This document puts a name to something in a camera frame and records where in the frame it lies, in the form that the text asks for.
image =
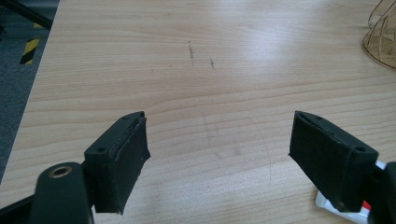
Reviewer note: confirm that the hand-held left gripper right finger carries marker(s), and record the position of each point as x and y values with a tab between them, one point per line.
330	161

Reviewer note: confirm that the black metal stand leg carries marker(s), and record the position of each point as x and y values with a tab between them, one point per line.
28	14

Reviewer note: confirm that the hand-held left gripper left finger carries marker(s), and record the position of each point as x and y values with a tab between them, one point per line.
115	168

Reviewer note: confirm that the clear glass cup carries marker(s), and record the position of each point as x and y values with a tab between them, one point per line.
383	46

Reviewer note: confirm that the yellow black floor tape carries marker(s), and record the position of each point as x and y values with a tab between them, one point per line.
29	51

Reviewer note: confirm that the white toothpaste tube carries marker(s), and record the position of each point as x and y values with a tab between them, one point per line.
327	206

